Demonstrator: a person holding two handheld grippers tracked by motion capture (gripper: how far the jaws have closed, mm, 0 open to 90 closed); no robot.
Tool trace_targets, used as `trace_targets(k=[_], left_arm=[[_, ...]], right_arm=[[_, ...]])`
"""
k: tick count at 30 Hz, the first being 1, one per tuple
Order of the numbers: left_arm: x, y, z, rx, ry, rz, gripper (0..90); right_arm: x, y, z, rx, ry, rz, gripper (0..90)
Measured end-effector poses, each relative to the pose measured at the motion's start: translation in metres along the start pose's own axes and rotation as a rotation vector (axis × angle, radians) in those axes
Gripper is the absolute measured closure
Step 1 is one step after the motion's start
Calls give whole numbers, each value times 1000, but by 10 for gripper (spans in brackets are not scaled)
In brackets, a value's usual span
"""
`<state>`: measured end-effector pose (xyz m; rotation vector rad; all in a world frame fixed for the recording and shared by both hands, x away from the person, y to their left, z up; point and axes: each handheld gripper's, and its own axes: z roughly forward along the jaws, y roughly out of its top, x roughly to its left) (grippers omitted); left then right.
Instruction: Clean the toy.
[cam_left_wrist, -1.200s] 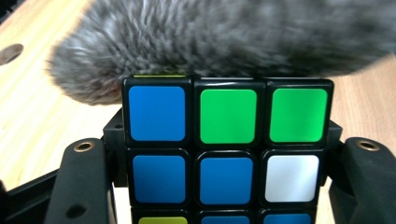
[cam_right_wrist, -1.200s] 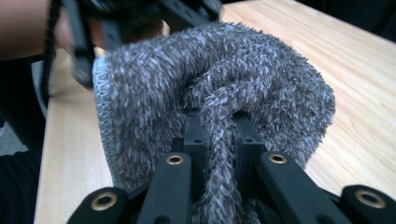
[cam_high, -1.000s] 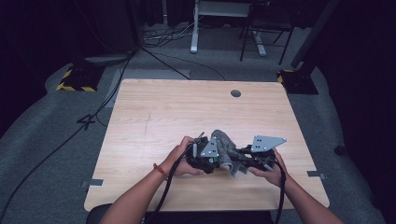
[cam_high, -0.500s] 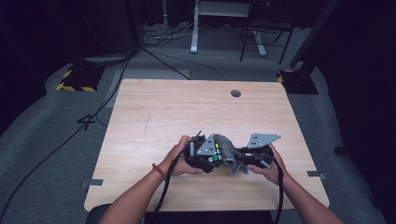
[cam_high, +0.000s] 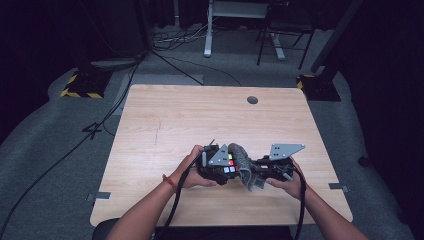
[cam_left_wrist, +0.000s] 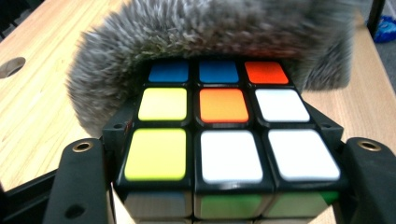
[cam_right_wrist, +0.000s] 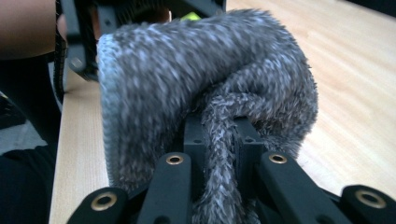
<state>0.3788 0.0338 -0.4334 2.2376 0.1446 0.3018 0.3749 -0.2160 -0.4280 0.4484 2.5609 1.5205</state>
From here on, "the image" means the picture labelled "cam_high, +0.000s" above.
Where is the person's right hand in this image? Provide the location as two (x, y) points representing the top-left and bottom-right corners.
(265, 157), (308, 201)

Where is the person's dark clothing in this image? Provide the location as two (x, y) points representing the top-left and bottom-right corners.
(154, 226), (295, 240)

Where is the long black floor cable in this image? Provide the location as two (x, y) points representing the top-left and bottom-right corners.
(0, 54), (146, 238)

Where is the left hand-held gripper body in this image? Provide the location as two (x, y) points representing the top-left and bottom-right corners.
(195, 143), (232, 186)

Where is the black round stool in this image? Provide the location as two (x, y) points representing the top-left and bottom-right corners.
(91, 217), (122, 240)

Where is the flat grey stand foot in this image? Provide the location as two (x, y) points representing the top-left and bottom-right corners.
(89, 57), (142, 70)

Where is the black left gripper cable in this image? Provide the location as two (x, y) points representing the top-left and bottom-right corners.
(159, 152), (206, 240)

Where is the white desk frame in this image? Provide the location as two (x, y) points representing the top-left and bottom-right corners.
(203, 0), (287, 61)

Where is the person's left hand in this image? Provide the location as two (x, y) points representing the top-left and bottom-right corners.
(173, 144), (218, 190)

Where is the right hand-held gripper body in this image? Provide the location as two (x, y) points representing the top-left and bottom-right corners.
(262, 143), (306, 183)

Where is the black yellow striped stand base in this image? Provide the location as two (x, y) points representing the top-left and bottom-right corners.
(296, 73), (342, 102)
(60, 68), (113, 100)

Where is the bundle of floor cables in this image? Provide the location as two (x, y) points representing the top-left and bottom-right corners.
(152, 20), (219, 52)

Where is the slanted dark metal post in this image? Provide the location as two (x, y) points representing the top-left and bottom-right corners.
(311, 0), (365, 74)

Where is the red wrist band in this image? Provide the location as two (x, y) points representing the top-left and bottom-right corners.
(161, 173), (177, 193)

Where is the grey tape strip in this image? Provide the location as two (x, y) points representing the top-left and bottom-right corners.
(86, 191), (112, 203)
(327, 182), (350, 194)

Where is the black metal chair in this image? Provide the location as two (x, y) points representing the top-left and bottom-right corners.
(256, 0), (316, 71)

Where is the multicoloured puzzle cube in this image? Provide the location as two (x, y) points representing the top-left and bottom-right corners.
(223, 151), (241, 175)

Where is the thin black floor cable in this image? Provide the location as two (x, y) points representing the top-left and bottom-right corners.
(151, 50), (243, 88)

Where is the grey terry cloth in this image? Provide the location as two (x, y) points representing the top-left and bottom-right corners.
(227, 142), (268, 193)

